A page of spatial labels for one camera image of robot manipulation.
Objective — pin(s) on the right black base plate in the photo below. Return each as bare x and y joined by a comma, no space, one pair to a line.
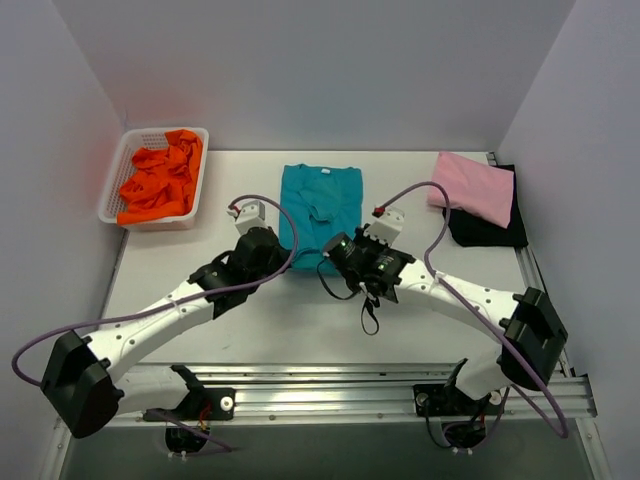
439,400

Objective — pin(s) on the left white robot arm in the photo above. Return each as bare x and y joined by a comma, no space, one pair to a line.
91,379

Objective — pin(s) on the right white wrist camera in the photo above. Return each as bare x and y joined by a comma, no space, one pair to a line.
386,226

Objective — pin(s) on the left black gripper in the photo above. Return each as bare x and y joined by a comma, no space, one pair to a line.
273,248

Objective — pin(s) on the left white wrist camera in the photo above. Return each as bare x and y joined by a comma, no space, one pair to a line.
248,216

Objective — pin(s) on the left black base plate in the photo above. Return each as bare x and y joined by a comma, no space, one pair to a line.
207,404

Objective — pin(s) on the teal t-shirt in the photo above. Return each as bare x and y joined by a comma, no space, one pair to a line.
322,202

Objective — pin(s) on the aluminium rail frame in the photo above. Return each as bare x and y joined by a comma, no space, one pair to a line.
316,398

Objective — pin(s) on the black folded t-shirt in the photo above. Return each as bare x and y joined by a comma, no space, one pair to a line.
468,230

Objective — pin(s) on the orange crumpled t-shirt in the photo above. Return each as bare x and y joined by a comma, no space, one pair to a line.
165,180

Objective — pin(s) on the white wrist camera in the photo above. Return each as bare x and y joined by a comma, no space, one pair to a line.
386,226
248,216

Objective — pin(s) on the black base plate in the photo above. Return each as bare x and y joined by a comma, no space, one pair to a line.
439,400
207,404

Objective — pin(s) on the pink folded t-shirt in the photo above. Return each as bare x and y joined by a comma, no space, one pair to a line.
478,189

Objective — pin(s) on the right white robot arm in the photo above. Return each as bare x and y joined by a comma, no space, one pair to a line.
526,328

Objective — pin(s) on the white plastic basket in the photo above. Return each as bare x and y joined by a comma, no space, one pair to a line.
121,169

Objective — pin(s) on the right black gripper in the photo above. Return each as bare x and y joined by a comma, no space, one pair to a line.
364,245

